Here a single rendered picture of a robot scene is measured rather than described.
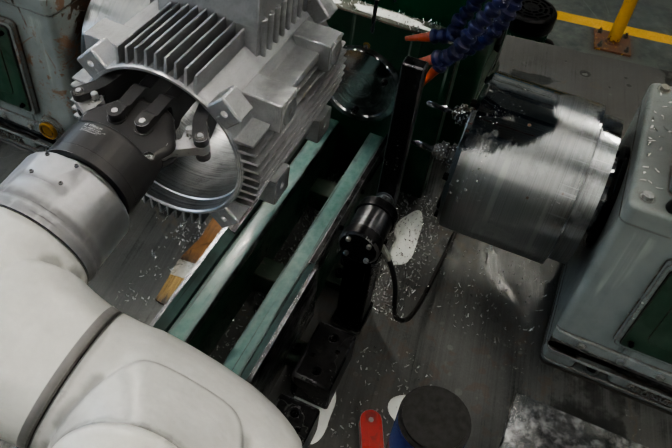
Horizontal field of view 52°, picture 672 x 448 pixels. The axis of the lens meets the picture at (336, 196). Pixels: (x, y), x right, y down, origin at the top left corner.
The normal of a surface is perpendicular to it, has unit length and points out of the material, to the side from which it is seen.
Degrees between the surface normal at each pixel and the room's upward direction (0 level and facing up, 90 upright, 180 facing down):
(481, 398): 0
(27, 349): 26
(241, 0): 89
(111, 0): 36
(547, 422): 0
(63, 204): 31
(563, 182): 51
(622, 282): 90
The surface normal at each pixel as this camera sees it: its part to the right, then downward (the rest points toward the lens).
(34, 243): 0.65, -0.41
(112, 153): 0.51, -0.34
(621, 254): -0.40, 0.63
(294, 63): 0.12, -0.69
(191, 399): 0.50, -0.75
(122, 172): 0.74, -0.11
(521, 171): -0.25, 0.06
